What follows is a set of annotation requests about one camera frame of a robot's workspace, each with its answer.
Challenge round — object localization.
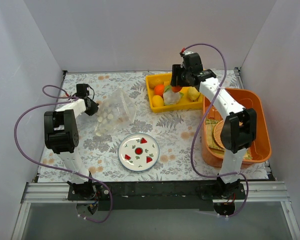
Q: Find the small fake orange carrot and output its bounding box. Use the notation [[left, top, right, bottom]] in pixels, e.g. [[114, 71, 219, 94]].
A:
[[171, 86, 182, 93]]

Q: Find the wrinkled fake yellow lemon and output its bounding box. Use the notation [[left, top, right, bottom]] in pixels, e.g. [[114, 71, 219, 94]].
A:
[[187, 86, 201, 102]]

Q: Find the smooth fake yellow lemon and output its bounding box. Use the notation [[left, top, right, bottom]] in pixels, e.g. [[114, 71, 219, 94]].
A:
[[152, 95, 165, 108]]

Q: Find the clear zip top bag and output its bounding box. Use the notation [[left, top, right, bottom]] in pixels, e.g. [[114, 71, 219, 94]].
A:
[[94, 88, 137, 137]]

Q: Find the fake yellow mango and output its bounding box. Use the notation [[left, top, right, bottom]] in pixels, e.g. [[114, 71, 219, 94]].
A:
[[148, 78, 164, 89]]

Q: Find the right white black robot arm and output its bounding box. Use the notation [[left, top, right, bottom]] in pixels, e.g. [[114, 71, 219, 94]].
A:
[[171, 49, 257, 199]]

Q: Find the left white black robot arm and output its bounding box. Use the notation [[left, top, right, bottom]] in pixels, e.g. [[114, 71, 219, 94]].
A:
[[44, 83, 99, 200]]

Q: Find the yellow plastic tray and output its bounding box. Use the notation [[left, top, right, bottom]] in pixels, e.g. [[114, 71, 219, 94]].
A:
[[145, 72, 203, 113]]

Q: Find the green bamboo placemat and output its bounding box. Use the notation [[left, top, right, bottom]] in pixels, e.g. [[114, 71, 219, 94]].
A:
[[205, 118, 253, 161]]

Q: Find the round woven bamboo basket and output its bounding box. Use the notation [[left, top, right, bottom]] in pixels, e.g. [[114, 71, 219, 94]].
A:
[[209, 120, 225, 152]]

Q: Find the watermelon pattern ceramic plate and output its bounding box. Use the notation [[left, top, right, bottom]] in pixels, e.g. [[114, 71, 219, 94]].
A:
[[117, 133, 160, 172]]

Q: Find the orange plastic tub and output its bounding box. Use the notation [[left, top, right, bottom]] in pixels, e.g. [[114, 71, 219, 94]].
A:
[[201, 88, 272, 170]]

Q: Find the aluminium frame rail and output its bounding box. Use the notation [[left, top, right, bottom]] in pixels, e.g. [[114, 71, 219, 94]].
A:
[[10, 66, 300, 240]]

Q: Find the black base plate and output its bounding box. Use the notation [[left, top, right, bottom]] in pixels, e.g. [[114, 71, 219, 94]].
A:
[[67, 180, 246, 211]]

